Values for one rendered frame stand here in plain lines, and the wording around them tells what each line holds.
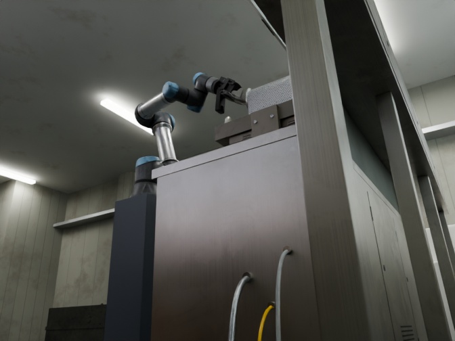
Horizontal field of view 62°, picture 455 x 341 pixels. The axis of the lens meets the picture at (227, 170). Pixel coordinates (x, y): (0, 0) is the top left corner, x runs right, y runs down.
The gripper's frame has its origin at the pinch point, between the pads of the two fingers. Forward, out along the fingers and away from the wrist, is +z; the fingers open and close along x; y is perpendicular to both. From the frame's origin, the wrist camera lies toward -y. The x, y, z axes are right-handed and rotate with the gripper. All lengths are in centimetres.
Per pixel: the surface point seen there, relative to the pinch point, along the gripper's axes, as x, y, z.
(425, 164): 95, 29, 54
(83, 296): 357, -376, -416
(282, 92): -4.8, 9.2, 19.4
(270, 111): -26.4, -4.9, 35.8
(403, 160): 9, 5, 70
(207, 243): -30, -53, 44
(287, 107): -24.4, -1.2, 39.6
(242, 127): -24.4, -13.6, 27.2
